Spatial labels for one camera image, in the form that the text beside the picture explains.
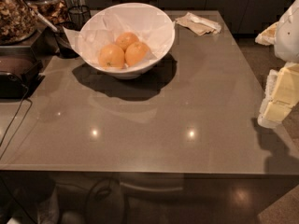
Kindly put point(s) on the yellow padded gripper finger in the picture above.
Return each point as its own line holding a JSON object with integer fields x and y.
{"x": 281, "y": 95}
{"x": 267, "y": 36}

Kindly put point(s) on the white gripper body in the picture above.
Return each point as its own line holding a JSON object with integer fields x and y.
{"x": 288, "y": 34}

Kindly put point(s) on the orange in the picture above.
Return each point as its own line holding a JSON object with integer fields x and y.
{"x": 126, "y": 39}
{"x": 111, "y": 56}
{"x": 136, "y": 52}

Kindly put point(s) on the white paper bowl liner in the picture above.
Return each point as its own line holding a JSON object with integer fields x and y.
{"x": 102, "y": 34}

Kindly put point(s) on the white ceramic bowl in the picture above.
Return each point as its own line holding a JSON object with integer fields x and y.
{"x": 130, "y": 70}

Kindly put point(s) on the folded beige napkin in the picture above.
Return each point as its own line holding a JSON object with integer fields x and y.
{"x": 198, "y": 25}

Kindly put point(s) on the black appliance tray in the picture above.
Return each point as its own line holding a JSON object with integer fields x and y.
{"x": 19, "y": 73}

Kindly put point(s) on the large glass jar of nuts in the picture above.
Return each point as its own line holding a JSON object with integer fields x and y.
{"x": 17, "y": 21}

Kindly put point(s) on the black wire cup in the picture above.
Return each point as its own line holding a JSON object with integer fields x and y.
{"x": 79, "y": 15}

